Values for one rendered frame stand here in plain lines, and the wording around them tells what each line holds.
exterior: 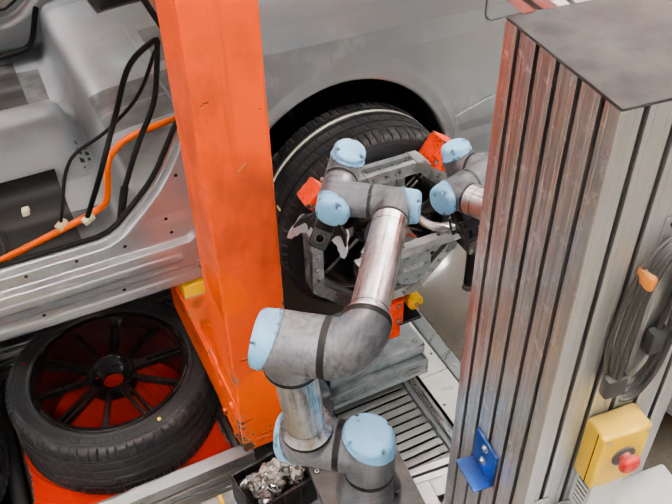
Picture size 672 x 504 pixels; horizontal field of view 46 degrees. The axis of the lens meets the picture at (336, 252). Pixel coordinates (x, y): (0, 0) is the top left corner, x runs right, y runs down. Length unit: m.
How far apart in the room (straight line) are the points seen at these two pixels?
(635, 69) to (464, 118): 1.76
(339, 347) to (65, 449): 1.33
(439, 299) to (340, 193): 1.93
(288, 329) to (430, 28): 1.30
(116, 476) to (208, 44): 1.49
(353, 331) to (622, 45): 0.67
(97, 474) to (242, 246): 1.03
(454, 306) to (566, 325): 2.43
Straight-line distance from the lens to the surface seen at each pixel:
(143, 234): 2.44
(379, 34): 2.39
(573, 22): 1.09
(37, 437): 2.61
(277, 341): 1.42
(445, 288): 3.61
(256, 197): 1.79
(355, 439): 1.76
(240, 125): 1.67
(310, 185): 2.30
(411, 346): 3.05
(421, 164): 2.40
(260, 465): 2.35
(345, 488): 1.89
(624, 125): 0.93
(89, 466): 2.58
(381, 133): 2.41
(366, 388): 3.02
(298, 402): 1.59
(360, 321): 1.43
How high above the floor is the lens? 2.48
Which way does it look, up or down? 41 degrees down
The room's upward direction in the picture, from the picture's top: 1 degrees counter-clockwise
